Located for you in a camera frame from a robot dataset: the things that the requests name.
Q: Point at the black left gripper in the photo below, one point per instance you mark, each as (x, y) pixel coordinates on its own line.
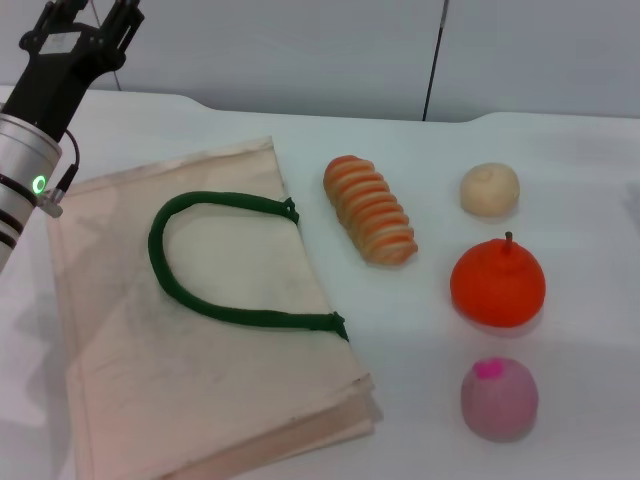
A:
(52, 80)

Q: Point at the pink peach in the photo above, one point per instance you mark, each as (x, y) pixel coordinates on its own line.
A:
(500, 405)

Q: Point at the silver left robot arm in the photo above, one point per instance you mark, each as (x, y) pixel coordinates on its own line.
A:
(20, 160)

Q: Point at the thin dark rod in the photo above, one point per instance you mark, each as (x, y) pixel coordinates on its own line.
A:
(118, 80)

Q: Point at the orange striped bread loaf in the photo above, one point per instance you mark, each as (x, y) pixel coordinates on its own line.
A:
(372, 212)

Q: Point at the black thin pole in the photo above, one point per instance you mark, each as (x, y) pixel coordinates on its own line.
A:
(434, 65)

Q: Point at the cream round bun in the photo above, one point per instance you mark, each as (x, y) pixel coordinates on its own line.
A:
(490, 190)

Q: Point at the orange fruit with stem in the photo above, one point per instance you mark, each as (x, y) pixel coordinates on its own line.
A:
(497, 287)

